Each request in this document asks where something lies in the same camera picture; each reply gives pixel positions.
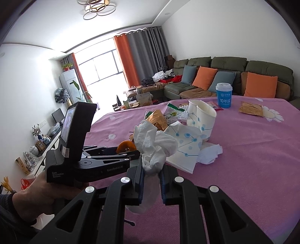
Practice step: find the blue cushion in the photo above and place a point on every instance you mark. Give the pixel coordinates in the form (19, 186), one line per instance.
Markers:
(222, 79)
(188, 75)

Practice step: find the person's left forearm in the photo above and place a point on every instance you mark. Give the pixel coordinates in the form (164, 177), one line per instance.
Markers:
(7, 211)

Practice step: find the black monitor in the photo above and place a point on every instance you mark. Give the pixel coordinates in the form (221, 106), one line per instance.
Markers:
(57, 116)

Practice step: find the white TV cabinet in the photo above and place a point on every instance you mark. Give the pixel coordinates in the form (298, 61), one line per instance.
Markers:
(46, 150)

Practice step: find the window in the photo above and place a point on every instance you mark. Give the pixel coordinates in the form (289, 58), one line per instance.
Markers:
(103, 68)

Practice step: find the pink flower-print blanket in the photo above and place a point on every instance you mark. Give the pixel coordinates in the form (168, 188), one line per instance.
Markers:
(253, 159)

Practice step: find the pile of clothes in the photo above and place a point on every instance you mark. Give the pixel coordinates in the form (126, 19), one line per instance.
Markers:
(161, 76)

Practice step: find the tall leafy floor plant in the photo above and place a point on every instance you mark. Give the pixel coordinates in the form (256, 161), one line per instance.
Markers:
(82, 93)

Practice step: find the pink candy wrapper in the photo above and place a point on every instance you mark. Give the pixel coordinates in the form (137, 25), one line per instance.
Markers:
(214, 105)

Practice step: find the flattened flower-print paper cup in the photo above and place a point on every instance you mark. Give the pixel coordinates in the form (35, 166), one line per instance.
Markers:
(185, 143)

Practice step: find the beige snack bag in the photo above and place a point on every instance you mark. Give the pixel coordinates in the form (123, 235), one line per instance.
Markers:
(143, 99)

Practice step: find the brown cardboard box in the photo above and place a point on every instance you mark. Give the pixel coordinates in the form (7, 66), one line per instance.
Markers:
(170, 61)

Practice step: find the gold snack packet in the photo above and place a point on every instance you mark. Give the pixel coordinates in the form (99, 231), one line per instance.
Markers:
(250, 109)

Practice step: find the white standing air conditioner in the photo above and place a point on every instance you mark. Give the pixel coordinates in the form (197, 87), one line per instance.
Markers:
(69, 82)

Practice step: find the green and white wrapper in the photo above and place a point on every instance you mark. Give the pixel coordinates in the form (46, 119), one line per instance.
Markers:
(178, 113)

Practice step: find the orange cushion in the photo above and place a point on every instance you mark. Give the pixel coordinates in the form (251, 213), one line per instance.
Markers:
(260, 84)
(204, 78)

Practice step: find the person's left hand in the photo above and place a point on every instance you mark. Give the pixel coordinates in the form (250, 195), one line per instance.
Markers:
(44, 199)

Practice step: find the orange peel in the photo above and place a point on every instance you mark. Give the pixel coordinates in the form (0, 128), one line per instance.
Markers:
(126, 146)

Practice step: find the flat white tissue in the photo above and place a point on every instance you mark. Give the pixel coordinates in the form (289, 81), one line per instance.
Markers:
(209, 153)

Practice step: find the grey curtain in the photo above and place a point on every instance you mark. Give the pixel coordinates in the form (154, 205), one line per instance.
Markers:
(150, 51)
(68, 58)

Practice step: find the red bag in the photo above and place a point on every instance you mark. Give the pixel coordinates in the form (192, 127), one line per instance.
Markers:
(25, 184)

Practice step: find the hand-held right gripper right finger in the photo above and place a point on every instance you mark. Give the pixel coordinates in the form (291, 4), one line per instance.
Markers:
(164, 185)

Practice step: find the yellow dried flowers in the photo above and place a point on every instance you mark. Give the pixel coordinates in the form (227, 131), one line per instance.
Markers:
(8, 185)

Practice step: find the cluttered coffee table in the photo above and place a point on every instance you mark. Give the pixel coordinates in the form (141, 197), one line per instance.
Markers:
(131, 103)

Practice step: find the orange curtain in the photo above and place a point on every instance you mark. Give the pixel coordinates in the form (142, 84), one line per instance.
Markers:
(78, 68)
(126, 61)

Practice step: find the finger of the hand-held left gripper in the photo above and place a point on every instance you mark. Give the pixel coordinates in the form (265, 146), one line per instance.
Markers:
(131, 156)
(100, 149)

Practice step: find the crumpled gold foil wrapper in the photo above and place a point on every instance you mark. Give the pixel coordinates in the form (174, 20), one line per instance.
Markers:
(155, 119)

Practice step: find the blue coffee cup white lid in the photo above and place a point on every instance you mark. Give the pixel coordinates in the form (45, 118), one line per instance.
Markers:
(223, 96)

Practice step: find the white tissue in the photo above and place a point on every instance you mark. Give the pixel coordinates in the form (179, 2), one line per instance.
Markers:
(152, 145)
(209, 153)

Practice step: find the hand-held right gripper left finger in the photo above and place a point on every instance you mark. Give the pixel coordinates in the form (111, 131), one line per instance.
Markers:
(140, 180)

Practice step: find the green and brown sofa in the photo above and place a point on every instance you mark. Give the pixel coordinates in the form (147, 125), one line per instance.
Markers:
(262, 68)

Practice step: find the small potted plant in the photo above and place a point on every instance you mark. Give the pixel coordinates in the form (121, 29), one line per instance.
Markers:
(67, 66)

